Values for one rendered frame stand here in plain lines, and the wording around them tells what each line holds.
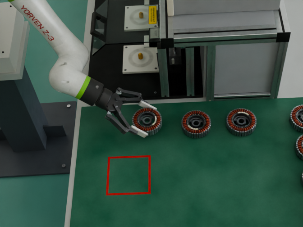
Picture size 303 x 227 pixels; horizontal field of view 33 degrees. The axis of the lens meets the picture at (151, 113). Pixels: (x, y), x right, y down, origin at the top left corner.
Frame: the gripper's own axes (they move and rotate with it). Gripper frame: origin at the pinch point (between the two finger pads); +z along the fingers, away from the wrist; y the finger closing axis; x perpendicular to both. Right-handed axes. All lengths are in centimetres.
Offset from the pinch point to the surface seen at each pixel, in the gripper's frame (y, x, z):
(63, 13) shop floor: -122, -122, -48
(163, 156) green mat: 10.5, 0.2, 10.9
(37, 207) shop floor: 15, -100, -13
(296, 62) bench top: -46, 20, 47
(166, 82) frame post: -15.3, 6.6, 0.4
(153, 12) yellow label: -30.9, 20.2, -16.7
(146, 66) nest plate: -27.4, -6.5, -6.2
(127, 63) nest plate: -27.3, -10.6, -13.3
